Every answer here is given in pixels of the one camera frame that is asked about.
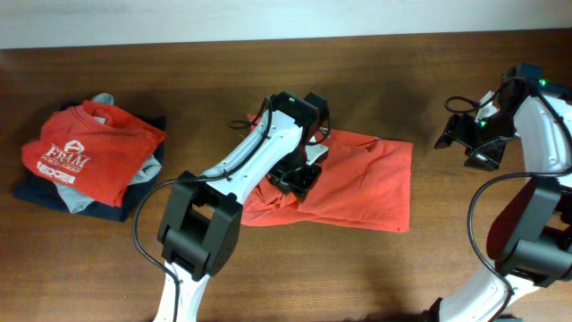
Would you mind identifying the plain red t-shirt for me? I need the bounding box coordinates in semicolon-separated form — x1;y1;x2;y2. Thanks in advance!
241;130;414;233

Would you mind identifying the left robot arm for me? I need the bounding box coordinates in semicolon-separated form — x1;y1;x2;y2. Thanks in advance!
156;91;330;321

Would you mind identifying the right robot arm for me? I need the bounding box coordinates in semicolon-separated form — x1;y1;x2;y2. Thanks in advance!
420;64;571;322

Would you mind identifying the folded red printed t-shirt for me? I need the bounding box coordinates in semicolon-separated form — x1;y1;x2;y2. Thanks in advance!
21;101;166;207

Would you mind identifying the folded navy blue t-shirt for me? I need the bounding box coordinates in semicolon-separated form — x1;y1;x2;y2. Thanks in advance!
13;115;166;222

